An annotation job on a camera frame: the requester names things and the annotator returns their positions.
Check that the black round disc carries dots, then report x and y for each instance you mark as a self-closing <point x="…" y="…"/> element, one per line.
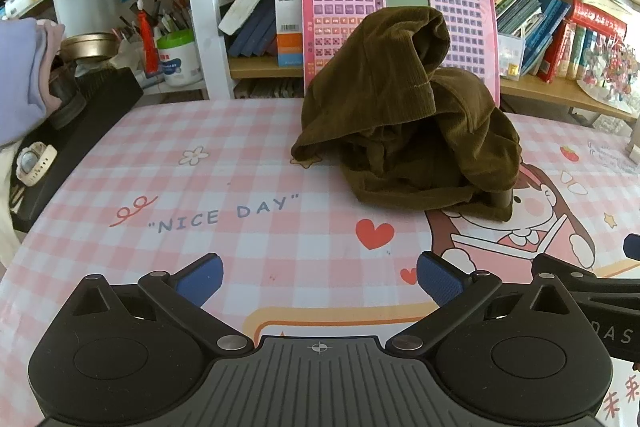
<point x="67" y="99"/>

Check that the row of colourful books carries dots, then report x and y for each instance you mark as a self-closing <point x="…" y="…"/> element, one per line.
<point x="530" y="22"/>

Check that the clear plastic box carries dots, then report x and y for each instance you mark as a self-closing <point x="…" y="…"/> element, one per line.
<point x="511" y="54"/>

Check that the pen holder with pens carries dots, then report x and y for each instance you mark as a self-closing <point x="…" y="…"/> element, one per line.
<point x="170" y="17"/>

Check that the red tassel pen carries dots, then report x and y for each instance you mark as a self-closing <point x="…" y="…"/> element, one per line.
<point x="147" y="42"/>

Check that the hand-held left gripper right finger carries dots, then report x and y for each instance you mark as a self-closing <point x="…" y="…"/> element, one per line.
<point x="440" y="281"/>

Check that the orange and white box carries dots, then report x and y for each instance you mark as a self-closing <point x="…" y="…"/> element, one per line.
<point x="289" y="32"/>

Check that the white jar with green lid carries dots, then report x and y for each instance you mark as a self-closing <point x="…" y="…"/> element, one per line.
<point x="177" y="59"/>

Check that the gold round tin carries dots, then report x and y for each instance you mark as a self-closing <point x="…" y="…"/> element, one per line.
<point x="89" y="47"/>

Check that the pink checkered desk mat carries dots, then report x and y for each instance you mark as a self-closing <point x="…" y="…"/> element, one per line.
<point x="200" y="187"/>

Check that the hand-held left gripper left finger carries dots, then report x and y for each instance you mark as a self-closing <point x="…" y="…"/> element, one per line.
<point x="200" y="279"/>

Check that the white wristwatch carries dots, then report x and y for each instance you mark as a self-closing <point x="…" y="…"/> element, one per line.
<point x="35" y="162"/>

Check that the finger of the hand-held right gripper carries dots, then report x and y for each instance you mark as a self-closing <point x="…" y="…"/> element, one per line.
<point x="610" y="289"/>
<point x="633" y="247"/>

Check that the row of blue books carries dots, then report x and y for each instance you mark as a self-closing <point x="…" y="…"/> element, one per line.
<point x="260" y="32"/>

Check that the white bookshelf frame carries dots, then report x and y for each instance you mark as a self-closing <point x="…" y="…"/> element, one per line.
<point x="205" y="7"/>

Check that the red flat box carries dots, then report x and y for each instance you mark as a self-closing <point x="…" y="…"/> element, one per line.
<point x="597" y="17"/>

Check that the pink toy keyboard tablet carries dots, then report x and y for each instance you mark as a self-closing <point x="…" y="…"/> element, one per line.
<point x="340" y="7"/>

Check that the colourful flower ornament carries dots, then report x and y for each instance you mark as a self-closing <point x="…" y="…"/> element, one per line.
<point x="610" y="67"/>

